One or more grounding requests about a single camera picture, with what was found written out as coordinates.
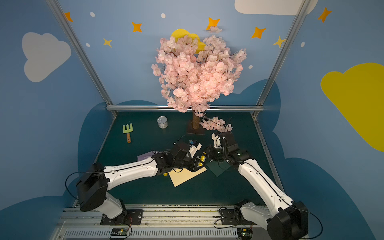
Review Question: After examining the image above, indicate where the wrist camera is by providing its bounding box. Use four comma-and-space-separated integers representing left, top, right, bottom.
211, 133, 222, 149
187, 140, 202, 159

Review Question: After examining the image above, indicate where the silver tin can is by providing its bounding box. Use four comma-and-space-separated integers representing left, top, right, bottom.
157, 116, 168, 129

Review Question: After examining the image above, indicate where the left aluminium frame post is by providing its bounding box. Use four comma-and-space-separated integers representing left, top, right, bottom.
46, 0, 113, 105

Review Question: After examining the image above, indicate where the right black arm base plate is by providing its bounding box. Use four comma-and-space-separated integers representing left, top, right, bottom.
218, 208, 257, 226

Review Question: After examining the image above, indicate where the rear aluminium frame bar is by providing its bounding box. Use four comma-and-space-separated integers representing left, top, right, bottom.
106, 104, 265, 113

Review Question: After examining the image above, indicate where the fallen pink blossom branch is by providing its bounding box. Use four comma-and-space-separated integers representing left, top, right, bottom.
200, 117, 233, 133

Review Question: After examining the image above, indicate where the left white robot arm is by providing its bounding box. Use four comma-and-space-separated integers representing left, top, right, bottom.
76, 142, 205, 224

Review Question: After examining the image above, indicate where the purple envelope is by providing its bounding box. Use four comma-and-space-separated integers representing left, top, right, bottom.
137, 152, 154, 162

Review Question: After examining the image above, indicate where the pink cherry blossom tree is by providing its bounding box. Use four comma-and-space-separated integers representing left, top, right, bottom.
151, 27, 247, 126

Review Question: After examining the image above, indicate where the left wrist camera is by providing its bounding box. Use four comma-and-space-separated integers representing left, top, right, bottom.
187, 140, 202, 159

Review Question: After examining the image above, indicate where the right aluminium frame post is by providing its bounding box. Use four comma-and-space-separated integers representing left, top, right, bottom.
257, 0, 311, 108

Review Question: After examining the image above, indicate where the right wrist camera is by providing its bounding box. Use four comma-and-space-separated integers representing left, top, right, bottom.
211, 133, 222, 149

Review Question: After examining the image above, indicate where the aluminium frame post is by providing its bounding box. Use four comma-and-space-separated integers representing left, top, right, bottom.
46, 0, 113, 105
257, 0, 311, 108

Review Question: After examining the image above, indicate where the left small circuit board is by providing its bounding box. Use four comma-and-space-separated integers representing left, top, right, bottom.
110, 228, 129, 239

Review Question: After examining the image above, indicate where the cream yellow envelope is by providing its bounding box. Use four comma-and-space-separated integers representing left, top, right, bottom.
169, 167, 207, 187

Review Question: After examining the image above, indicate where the green toy garden rake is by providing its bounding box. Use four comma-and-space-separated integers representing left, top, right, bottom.
123, 123, 134, 144

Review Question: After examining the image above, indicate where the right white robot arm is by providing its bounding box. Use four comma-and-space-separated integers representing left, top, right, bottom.
204, 132, 309, 240

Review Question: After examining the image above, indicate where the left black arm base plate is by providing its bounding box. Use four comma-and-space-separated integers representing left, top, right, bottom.
100, 209, 144, 226

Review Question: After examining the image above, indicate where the aluminium mounting rail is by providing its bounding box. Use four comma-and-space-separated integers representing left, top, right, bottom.
51, 205, 270, 240

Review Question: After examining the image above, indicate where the dark green envelope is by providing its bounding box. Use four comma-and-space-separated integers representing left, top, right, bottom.
206, 161, 231, 177

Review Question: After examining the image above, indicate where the small circuit board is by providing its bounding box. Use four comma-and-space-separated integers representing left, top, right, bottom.
110, 228, 129, 239
237, 228, 253, 240

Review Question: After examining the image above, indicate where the right small circuit board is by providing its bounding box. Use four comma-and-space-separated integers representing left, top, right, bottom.
237, 228, 253, 240

